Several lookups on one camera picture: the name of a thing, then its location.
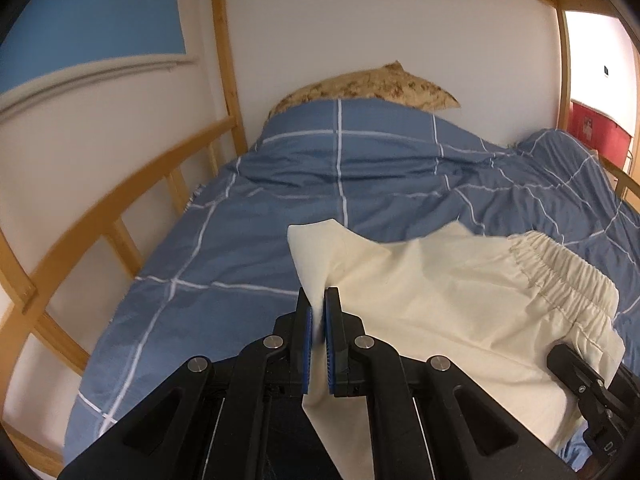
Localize cream pants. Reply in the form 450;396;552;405
287;218;627;480

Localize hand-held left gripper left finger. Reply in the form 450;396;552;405
59;287;316;480

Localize wooden bunk bed frame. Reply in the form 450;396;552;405
0;0;640;480

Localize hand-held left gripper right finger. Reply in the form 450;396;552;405
324;287;581;480

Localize blue window blind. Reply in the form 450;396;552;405
0;0;189;97

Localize white window frame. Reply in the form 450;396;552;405
0;52;197;116

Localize red storage bin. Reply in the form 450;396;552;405
570;99;637;172

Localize blue checked duvet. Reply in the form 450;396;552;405
62;99;640;473

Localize beige patterned pillow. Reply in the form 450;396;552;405
267;60;462;120

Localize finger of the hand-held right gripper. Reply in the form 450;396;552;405
546;344;608;406

